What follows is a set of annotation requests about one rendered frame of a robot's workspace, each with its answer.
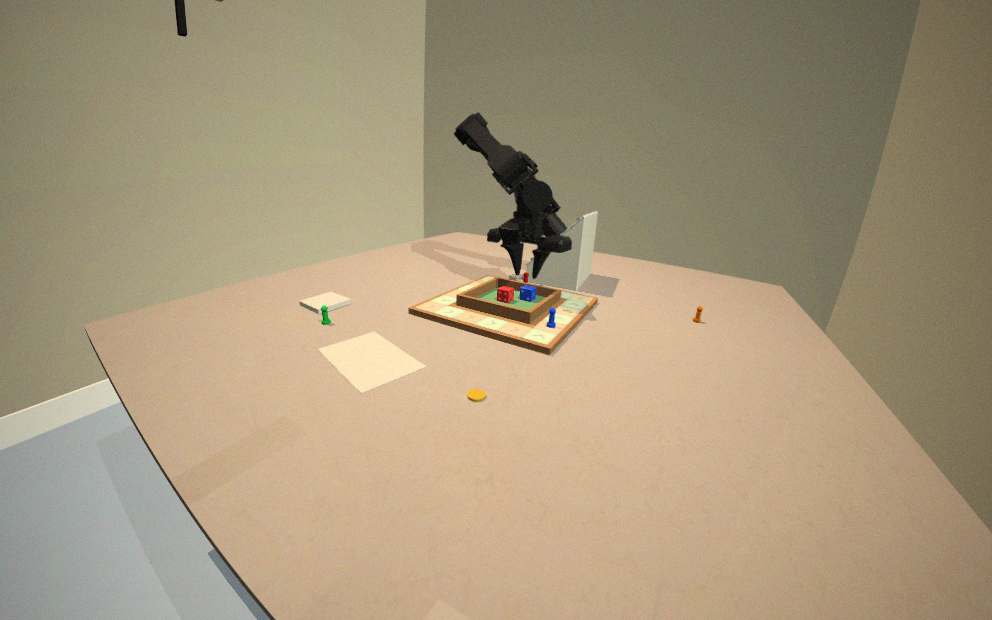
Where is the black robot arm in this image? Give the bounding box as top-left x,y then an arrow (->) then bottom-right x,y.
454,112 -> 567,244

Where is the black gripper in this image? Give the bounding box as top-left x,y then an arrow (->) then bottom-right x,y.
487,206 -> 572,279

